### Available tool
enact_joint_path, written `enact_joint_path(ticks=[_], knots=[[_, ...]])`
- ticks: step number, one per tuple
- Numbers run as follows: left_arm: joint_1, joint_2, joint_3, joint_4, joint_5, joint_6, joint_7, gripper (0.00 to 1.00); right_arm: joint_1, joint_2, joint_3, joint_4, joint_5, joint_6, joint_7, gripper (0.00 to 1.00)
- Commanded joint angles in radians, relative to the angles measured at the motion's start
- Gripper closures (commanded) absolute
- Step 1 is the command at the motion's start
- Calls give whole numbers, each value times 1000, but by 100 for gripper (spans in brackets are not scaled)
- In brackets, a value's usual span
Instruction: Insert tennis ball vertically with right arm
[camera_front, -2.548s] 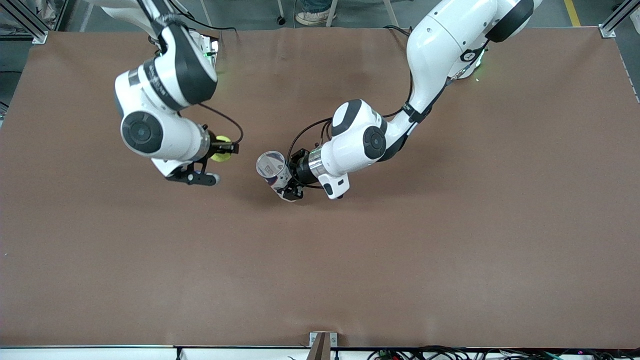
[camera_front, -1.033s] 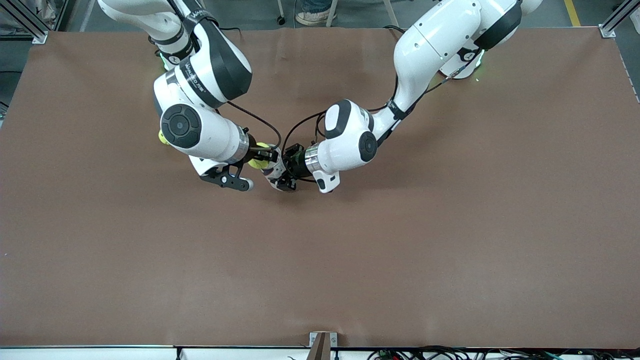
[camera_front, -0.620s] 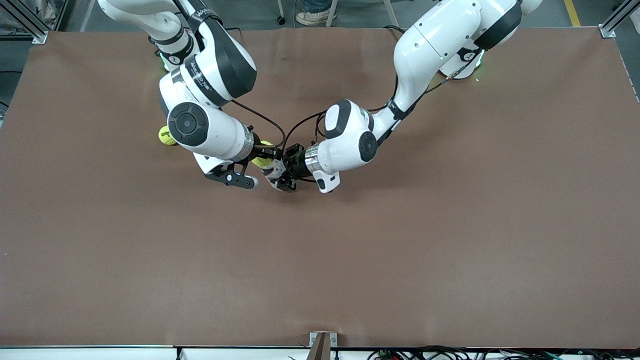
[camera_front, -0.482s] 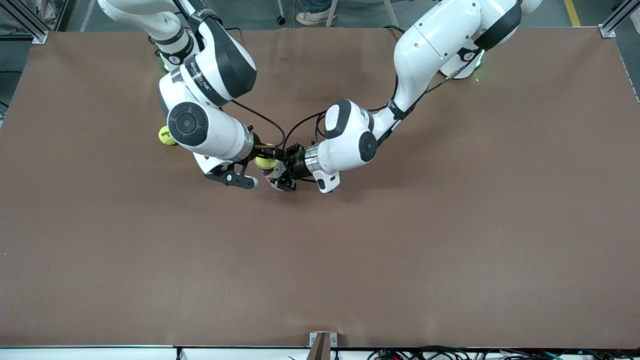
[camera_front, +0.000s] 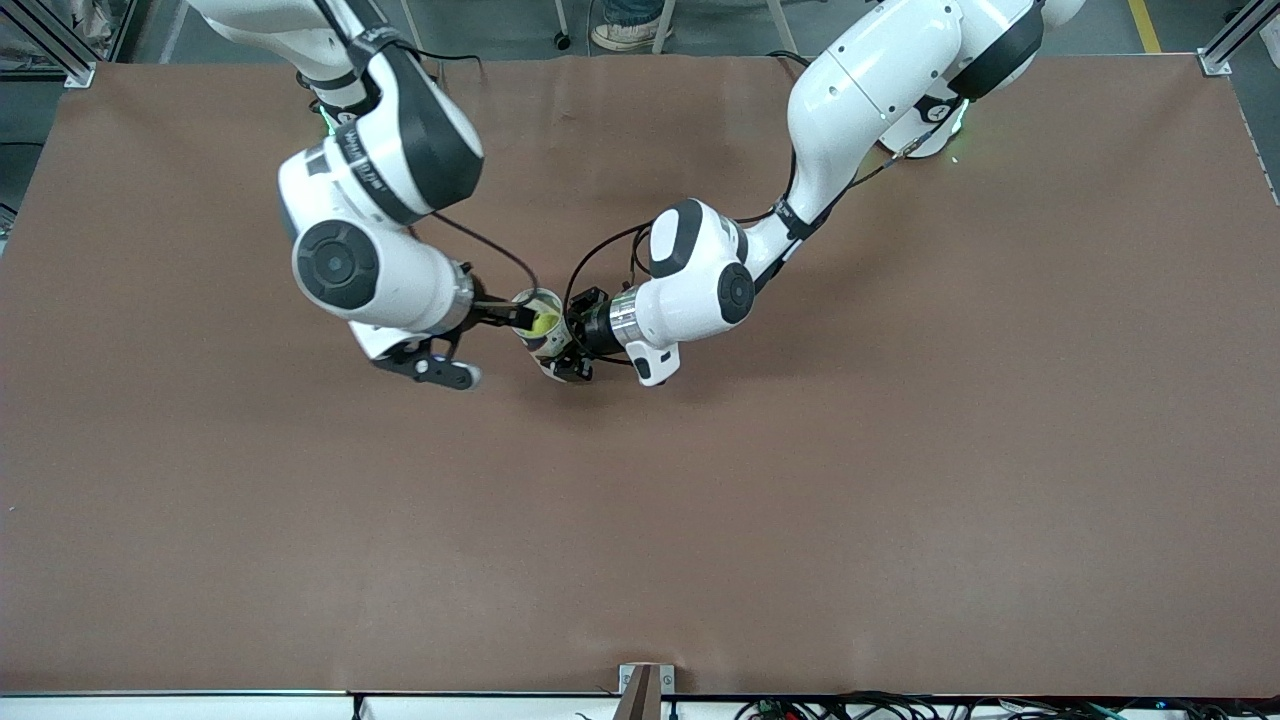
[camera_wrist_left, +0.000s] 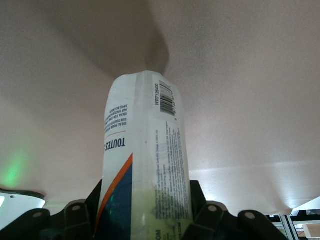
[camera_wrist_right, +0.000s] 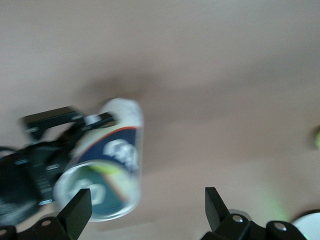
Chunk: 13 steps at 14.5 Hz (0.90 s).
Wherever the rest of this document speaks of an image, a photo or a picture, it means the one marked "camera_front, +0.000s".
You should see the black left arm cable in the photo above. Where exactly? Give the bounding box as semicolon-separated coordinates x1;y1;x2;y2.
563;100;966;366

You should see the aluminium frame profile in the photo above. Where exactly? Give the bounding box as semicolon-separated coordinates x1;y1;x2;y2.
0;0;98;89
1198;0;1280;77

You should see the grey metal camera bracket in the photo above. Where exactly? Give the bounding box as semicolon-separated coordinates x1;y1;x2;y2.
618;663;677;720

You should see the black right base cable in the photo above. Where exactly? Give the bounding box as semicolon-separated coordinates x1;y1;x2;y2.
395;40;485;81

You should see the tangled black cable bundle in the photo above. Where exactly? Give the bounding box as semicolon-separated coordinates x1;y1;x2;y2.
735;690;1280;720

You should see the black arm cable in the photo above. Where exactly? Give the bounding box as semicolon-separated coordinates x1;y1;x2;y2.
315;0;541;299
563;100;966;366

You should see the beige sneaker shoe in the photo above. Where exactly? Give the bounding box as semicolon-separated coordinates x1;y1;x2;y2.
590;0;673;53

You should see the clear tennis ball can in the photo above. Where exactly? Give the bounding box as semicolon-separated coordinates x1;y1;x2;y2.
512;287;593;383

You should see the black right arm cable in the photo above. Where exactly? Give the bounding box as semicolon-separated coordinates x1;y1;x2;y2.
315;0;541;299

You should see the brown paper table cover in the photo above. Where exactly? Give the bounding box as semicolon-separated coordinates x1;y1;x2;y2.
0;52;1280;699

